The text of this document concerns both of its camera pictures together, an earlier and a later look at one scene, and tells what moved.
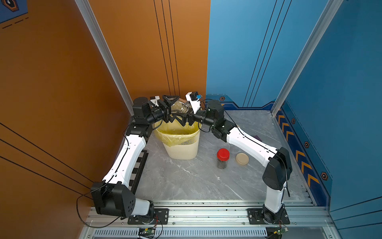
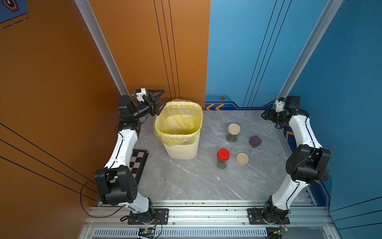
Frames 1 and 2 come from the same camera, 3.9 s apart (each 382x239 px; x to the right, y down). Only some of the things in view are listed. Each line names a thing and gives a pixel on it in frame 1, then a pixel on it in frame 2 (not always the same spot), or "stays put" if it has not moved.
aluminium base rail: [217, 221] stays put
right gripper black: [192, 117] to [271, 115]
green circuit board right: [280, 231] stays put
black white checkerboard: [138, 171] stays put
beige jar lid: [242, 159] stays put
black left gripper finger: [170, 99] to [156, 94]
